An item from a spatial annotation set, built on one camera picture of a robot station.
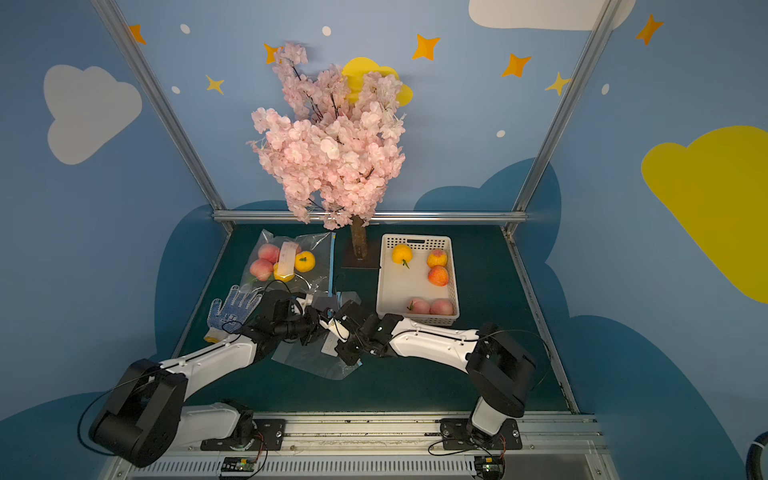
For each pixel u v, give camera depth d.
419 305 0.92
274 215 1.23
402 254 1.07
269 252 1.05
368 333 0.63
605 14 0.70
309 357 0.88
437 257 1.05
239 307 0.98
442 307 0.92
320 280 1.04
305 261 1.04
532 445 0.73
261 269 1.01
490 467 0.73
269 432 0.75
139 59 0.76
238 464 0.72
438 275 1.01
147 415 0.42
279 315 0.70
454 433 0.75
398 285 1.05
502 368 0.45
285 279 1.02
